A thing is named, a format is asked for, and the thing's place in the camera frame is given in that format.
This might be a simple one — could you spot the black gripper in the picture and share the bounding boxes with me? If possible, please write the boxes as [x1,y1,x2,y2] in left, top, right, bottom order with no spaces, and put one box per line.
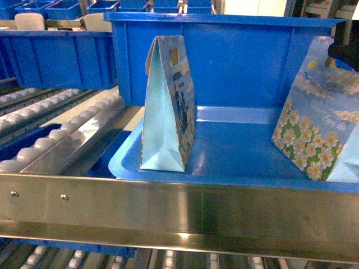
[328,20,358,70]

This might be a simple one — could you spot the flower gift bag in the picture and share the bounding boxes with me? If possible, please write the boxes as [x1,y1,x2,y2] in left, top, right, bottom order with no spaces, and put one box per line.
[140,35,195,173]
[271,36,358,183]

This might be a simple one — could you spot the large blue plastic bin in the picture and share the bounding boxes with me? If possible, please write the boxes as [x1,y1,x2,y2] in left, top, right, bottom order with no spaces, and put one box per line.
[104,12,358,193]

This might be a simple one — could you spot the grey chair right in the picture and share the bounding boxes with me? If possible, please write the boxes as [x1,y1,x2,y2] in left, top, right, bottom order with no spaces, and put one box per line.
[84,13,112,32]

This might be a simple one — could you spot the grey chair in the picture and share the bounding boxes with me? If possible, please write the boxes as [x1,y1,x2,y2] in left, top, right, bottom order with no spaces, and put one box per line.
[15,13,45,30]
[84,13,112,32]

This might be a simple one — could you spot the white roller track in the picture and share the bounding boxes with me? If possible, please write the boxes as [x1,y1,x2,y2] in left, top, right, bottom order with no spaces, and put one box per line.
[1,92,123,174]

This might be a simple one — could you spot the blue bin on left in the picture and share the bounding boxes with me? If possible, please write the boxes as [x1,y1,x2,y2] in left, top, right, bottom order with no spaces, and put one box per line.
[1,30,117,90]

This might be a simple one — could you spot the grey chair left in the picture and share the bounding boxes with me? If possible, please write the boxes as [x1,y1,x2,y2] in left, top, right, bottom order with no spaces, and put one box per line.
[15,13,45,30]

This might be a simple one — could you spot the steel rack front rail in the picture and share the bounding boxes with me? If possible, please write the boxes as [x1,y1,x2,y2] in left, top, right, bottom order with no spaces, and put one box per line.
[1,174,358,263]

